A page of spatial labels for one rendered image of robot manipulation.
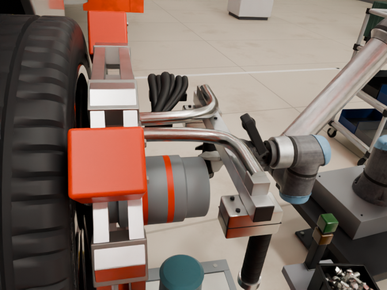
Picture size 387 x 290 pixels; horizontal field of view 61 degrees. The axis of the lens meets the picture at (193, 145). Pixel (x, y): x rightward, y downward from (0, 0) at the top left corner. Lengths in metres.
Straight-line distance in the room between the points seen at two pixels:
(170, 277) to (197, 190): 0.17
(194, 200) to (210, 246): 1.09
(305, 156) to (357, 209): 0.65
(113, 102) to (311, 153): 0.64
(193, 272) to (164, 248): 1.02
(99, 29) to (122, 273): 0.46
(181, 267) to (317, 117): 0.65
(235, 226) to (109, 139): 0.27
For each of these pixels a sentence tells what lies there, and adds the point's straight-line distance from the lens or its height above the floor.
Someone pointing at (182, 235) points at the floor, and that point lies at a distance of 1.77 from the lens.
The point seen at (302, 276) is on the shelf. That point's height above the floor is 0.45.
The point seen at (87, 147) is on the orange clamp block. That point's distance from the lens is 0.34.
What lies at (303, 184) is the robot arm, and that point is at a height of 0.72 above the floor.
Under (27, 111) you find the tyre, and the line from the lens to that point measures 0.40.
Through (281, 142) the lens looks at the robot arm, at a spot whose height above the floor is 0.85.
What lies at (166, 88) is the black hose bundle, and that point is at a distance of 0.70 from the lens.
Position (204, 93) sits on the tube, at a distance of 0.75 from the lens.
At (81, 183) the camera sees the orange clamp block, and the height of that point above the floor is 1.09.
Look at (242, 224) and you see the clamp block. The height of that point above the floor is 0.93.
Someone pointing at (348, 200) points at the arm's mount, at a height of 0.40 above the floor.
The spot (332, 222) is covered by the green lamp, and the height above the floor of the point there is 0.66.
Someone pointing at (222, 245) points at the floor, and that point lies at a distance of 1.75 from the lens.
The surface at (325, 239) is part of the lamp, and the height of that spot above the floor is 0.59.
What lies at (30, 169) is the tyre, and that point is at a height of 1.08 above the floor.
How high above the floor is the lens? 1.29
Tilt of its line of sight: 32 degrees down
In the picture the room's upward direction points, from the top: 5 degrees clockwise
